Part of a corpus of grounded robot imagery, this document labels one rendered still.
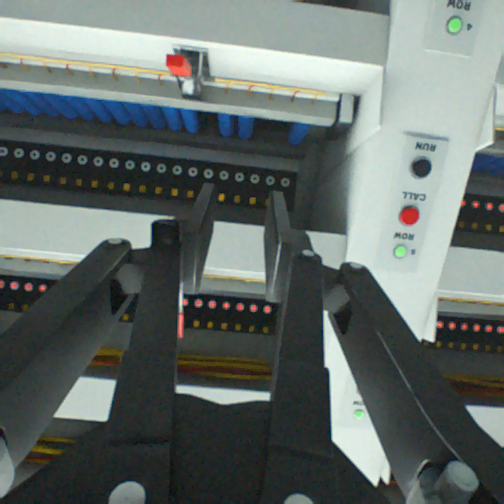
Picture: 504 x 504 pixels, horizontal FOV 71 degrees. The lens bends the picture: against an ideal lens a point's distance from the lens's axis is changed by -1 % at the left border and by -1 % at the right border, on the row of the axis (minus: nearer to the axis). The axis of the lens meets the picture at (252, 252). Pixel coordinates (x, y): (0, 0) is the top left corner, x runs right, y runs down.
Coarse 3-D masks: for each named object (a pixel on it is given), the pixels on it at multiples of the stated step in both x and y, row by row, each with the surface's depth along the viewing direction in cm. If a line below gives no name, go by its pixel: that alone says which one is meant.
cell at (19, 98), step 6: (6, 90) 35; (12, 90) 36; (12, 96) 37; (18, 96) 37; (24, 96) 38; (18, 102) 38; (24, 102) 38; (30, 102) 39; (24, 108) 40; (30, 108) 40; (36, 108) 40; (36, 114) 41
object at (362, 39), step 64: (0, 0) 27; (64, 0) 27; (128, 0) 28; (192, 0) 28; (256, 0) 28; (128, 64) 32; (256, 64) 30; (320, 64) 29; (384, 64) 29; (0, 128) 45; (320, 128) 43
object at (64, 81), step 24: (0, 72) 32; (24, 72) 32; (48, 72) 32; (72, 72) 32; (96, 72) 33; (96, 96) 34; (120, 96) 34; (144, 96) 33; (168, 96) 33; (216, 96) 33; (240, 96) 34; (264, 96) 34; (288, 96) 34; (288, 120) 35; (312, 120) 35
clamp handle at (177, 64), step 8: (168, 56) 23; (176, 56) 23; (168, 64) 23; (176, 64) 23; (184, 64) 24; (176, 72) 25; (184, 72) 25; (184, 80) 30; (192, 80) 30; (184, 88) 30; (192, 88) 30
